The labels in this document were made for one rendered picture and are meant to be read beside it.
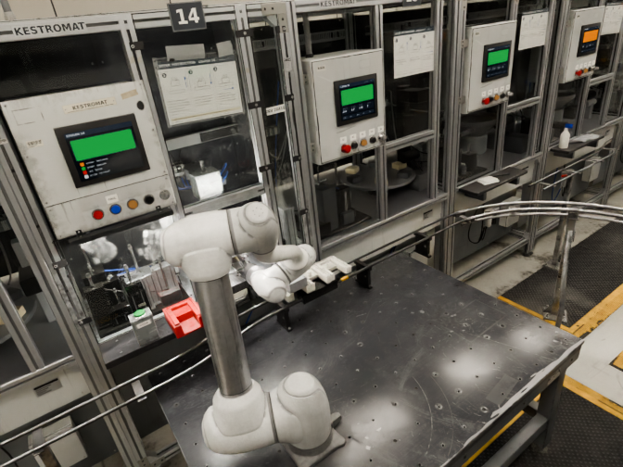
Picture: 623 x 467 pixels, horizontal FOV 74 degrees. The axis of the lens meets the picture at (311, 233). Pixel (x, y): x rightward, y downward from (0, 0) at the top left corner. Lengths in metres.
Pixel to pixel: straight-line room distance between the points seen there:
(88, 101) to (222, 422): 1.09
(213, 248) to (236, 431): 0.56
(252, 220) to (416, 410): 0.93
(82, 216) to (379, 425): 1.26
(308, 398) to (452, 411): 0.56
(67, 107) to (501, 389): 1.77
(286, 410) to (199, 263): 0.53
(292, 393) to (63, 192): 1.00
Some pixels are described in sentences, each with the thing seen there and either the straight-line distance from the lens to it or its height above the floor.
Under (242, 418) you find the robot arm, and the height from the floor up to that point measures 0.93.
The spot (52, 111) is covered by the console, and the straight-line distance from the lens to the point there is 1.58.
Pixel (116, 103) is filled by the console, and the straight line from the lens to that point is 1.60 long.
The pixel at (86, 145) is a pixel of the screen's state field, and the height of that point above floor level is 1.66.
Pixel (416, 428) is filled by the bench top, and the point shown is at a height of 0.68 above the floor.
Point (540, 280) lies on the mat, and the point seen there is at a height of 0.01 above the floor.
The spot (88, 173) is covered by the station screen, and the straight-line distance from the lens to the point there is 1.59.
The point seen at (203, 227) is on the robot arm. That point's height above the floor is 1.49.
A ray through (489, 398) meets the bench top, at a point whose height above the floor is 0.68.
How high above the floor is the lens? 1.93
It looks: 26 degrees down
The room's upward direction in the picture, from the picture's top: 7 degrees counter-clockwise
